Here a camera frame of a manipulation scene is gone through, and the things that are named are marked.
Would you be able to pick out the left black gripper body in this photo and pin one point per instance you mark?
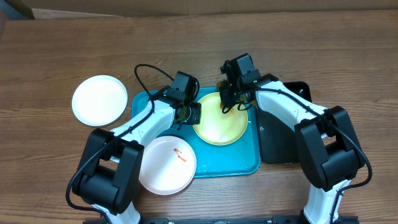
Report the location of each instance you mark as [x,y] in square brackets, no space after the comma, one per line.
[194,115]

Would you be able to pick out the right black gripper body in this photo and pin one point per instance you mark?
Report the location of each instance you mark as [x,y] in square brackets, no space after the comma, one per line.
[226,95]

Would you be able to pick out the yellow plate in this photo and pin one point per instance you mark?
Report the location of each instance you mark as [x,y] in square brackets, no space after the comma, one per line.
[216,127]

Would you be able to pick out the green yellow sponge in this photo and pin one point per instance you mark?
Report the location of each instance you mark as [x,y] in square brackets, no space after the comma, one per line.
[219,85]

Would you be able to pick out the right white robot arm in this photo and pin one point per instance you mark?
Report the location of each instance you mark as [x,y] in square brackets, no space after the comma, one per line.
[323,140]

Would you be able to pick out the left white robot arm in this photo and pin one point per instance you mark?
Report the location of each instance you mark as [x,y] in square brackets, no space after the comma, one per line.
[107,176]

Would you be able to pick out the black water tray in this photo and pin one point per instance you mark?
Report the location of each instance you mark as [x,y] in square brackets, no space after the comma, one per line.
[280,107]

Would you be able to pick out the teal plastic tray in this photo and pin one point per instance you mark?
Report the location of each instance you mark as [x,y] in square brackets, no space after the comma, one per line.
[241,157]

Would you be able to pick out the white plate with stain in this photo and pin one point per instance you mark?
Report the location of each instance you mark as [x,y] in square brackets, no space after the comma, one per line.
[168,165]

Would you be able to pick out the brown cardboard panel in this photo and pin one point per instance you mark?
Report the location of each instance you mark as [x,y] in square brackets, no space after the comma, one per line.
[195,7]

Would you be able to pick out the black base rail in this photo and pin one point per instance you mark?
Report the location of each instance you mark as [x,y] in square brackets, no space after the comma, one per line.
[273,220]

